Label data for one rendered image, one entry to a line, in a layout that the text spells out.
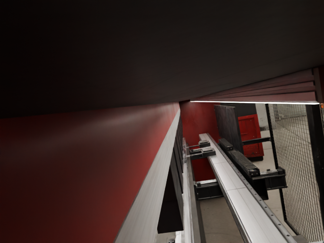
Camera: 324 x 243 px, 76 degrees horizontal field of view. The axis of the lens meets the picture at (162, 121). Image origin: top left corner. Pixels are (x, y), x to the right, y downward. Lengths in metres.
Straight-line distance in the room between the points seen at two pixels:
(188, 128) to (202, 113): 0.28
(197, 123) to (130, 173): 2.82
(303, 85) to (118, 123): 0.16
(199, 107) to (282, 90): 2.74
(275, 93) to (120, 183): 0.19
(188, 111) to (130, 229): 2.83
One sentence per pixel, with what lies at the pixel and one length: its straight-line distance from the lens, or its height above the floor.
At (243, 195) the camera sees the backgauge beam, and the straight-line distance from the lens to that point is 1.10.
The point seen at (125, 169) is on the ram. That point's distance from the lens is 0.17.
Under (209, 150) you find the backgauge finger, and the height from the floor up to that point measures 1.03.
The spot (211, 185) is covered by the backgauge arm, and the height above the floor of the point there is 0.84.
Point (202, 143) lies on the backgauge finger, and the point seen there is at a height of 1.03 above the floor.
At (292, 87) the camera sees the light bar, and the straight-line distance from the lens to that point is 0.23.
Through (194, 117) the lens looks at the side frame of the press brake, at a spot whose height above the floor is 1.21.
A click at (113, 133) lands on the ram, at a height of 1.46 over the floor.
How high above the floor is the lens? 1.47
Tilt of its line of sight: 4 degrees down
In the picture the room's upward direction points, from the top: 11 degrees counter-clockwise
